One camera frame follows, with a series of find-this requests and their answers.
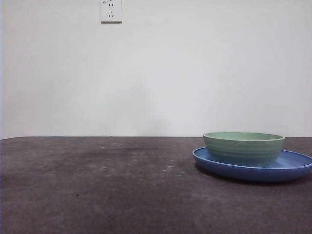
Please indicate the green ribbed bowl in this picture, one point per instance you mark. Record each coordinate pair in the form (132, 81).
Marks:
(243, 148)

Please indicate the blue round plate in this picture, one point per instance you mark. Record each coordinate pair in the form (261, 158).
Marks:
(243, 173)

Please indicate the white wall socket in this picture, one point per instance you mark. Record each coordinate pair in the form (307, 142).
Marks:
(111, 14)

